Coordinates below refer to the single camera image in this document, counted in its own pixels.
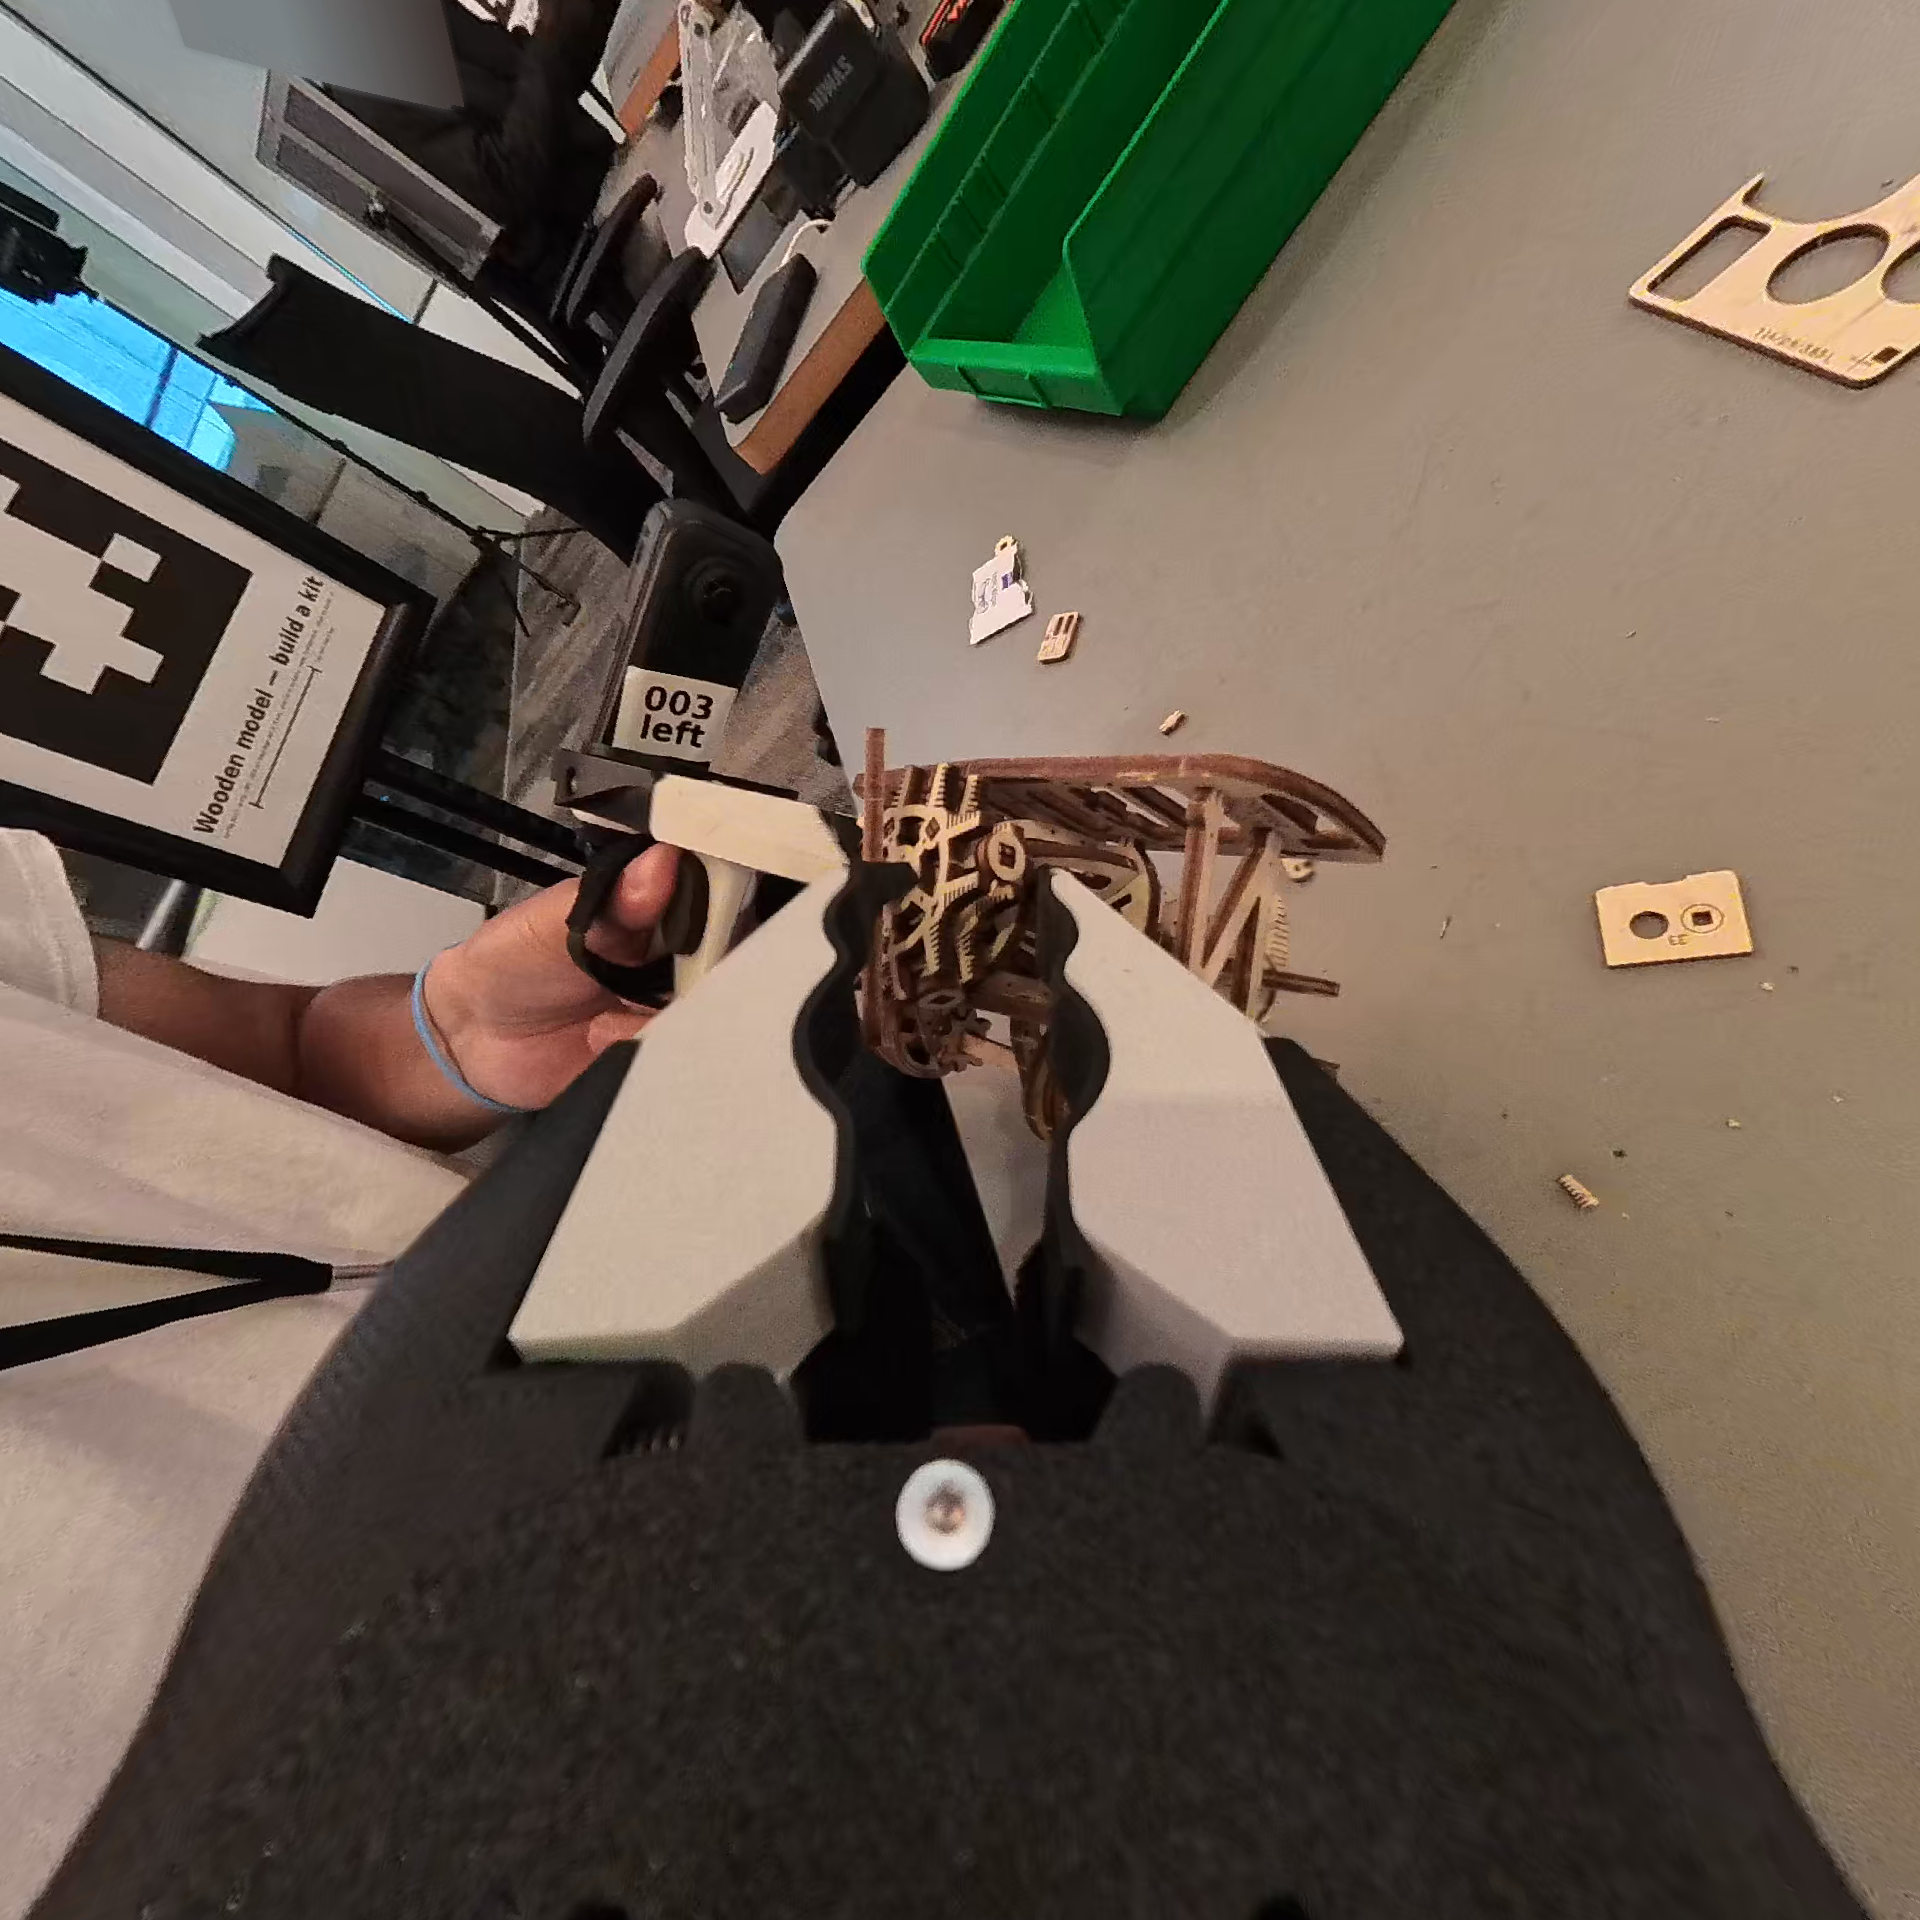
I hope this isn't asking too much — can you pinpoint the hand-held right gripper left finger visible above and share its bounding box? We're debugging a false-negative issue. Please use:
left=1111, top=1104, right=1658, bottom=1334
left=504, top=858, right=915, bottom=1380

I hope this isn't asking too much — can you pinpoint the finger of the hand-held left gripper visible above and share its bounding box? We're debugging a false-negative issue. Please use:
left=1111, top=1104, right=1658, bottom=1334
left=647, top=775, right=860, bottom=890

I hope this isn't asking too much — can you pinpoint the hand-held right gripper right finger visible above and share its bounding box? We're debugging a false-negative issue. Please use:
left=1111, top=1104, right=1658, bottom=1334
left=1021, top=867, right=1408, bottom=1421

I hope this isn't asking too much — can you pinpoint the wooden airplane model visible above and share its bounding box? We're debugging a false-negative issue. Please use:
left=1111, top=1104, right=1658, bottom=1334
left=853, top=726, right=1391, bottom=1150

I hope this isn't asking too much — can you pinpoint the person's left forearm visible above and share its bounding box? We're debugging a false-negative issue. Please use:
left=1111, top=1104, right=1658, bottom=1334
left=91, top=930, right=453, bottom=1159

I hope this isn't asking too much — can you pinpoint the grey desk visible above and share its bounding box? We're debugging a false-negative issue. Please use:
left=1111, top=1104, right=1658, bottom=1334
left=772, top=0, right=1920, bottom=1920

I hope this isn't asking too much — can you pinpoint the person's left hand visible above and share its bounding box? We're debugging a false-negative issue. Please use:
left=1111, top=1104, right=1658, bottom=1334
left=425, top=843, right=684, bottom=1116

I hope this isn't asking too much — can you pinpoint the black office chair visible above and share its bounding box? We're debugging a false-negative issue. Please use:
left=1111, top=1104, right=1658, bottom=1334
left=547, top=173, right=787, bottom=561

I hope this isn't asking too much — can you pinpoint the blue wristband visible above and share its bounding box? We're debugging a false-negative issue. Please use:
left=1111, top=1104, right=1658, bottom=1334
left=410, top=957, right=530, bottom=1116

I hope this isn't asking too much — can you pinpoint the black power bank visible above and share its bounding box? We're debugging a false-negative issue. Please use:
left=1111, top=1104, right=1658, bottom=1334
left=711, top=252, right=822, bottom=427

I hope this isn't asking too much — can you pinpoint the white paper scrap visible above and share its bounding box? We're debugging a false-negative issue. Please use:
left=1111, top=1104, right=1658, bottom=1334
left=966, top=534, right=1038, bottom=648

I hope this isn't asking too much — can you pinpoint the framed tag sign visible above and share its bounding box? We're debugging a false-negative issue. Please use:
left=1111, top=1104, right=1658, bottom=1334
left=0, top=342, right=441, bottom=920

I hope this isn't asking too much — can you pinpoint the white plastic stand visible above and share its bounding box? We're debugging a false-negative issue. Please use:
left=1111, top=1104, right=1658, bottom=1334
left=673, top=0, right=793, bottom=252

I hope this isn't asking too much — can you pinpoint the square wooden offcut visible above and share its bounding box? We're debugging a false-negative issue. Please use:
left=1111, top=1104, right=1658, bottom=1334
left=1593, top=868, right=1756, bottom=972

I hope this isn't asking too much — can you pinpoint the black cardboard box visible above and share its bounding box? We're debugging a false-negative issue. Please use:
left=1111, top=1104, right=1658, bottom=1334
left=776, top=0, right=935, bottom=186

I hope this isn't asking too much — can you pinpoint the large green plastic bin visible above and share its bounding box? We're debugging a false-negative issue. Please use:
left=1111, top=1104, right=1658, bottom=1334
left=860, top=0, right=1461, bottom=424

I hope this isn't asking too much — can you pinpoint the person's white shirt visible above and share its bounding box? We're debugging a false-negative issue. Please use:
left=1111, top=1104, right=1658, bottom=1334
left=0, top=829, right=507, bottom=1867

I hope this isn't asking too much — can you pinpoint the punched wooden part sheet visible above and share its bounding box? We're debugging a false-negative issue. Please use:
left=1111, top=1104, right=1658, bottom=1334
left=1628, top=171, right=1920, bottom=391

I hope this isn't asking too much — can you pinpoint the black lanyard strap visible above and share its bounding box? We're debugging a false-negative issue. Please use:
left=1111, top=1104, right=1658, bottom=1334
left=0, top=1234, right=336, bottom=1377

